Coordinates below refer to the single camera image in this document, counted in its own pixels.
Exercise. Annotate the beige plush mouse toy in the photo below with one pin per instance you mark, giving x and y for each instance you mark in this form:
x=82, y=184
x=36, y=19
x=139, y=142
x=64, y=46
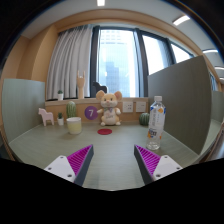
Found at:
x=109, y=111

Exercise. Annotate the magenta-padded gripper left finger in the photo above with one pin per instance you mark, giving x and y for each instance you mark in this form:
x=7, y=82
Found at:
x=63, y=166

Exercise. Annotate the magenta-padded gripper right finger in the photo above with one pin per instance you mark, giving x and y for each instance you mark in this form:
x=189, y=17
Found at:
x=165, y=165

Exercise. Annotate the white wall socket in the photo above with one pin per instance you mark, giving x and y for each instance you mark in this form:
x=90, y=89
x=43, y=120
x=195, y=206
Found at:
x=128, y=106
x=140, y=106

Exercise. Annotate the round green cactus figure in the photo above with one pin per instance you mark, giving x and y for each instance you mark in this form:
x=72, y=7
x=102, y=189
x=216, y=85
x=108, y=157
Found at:
x=144, y=119

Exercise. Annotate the grey white curtain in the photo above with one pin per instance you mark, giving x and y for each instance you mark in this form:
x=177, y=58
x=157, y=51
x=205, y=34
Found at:
x=70, y=63

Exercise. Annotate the ceiling lights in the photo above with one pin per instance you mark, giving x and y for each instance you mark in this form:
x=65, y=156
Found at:
x=181, y=20

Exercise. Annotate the cream yellow cup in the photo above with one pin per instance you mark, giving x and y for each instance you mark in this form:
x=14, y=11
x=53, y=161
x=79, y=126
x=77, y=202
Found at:
x=74, y=126

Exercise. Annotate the pink horse figurine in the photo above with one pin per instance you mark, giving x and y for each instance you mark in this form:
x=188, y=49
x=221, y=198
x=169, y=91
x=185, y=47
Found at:
x=46, y=116

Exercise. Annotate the wooden hand model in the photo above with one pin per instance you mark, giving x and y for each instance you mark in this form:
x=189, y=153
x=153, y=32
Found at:
x=81, y=88

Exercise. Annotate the tall green cactus figure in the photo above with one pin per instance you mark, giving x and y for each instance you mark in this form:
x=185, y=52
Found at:
x=71, y=109

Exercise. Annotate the green desk partition panel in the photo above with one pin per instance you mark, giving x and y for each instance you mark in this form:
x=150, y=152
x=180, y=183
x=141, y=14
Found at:
x=186, y=100
x=21, y=106

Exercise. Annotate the small plant in white pot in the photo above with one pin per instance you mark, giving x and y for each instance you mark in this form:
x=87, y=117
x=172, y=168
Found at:
x=60, y=96
x=60, y=121

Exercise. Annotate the round purple number sign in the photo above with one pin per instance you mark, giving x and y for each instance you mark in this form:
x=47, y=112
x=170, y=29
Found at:
x=90, y=112

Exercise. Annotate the clear plastic water bottle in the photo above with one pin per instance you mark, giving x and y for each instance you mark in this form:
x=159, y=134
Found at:
x=156, y=123

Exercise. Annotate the dark chair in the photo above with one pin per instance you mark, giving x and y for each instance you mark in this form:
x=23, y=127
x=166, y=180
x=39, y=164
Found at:
x=99, y=89

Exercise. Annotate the flat round red coaster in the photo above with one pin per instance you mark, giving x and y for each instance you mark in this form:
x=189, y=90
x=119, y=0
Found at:
x=104, y=131

